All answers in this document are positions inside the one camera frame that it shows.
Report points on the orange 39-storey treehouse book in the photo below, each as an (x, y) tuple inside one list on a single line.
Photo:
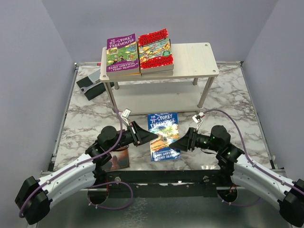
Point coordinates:
[(120, 73)]

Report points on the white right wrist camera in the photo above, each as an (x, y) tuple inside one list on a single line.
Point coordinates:
[(198, 119)]

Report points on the black foam block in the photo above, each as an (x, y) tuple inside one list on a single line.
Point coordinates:
[(92, 92)]

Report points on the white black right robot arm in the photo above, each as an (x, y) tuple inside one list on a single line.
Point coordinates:
[(283, 193)]

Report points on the white two-tier shelf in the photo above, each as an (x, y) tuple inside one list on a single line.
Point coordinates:
[(186, 90)]

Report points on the grey white device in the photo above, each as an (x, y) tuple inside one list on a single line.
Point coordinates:
[(94, 77)]

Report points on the roald dahl charlie book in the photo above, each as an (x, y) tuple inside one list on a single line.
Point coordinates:
[(155, 71)]

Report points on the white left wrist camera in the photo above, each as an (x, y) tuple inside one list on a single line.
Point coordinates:
[(125, 117)]

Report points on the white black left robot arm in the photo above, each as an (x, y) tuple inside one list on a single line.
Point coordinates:
[(37, 196)]

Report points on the blue 91-storey treehouse book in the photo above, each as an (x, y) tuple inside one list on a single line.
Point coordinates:
[(165, 125)]

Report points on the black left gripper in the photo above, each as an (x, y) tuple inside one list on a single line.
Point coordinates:
[(139, 135)]

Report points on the dark three days book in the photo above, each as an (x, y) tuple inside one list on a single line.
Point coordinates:
[(119, 160)]

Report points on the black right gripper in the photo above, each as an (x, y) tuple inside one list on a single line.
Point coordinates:
[(187, 141)]

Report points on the purple treehouse book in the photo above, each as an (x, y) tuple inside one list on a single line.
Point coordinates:
[(160, 73), (122, 54)]

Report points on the silver metal wrench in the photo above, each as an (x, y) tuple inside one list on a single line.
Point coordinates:
[(87, 88)]

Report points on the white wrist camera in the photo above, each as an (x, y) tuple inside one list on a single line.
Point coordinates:
[(125, 117), (198, 119)]

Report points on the red treehouse book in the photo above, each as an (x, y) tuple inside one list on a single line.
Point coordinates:
[(155, 50)]

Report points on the purple treehouse book front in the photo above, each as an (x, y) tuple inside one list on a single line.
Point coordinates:
[(160, 73)]

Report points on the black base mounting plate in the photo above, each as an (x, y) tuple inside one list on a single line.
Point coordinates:
[(165, 184)]

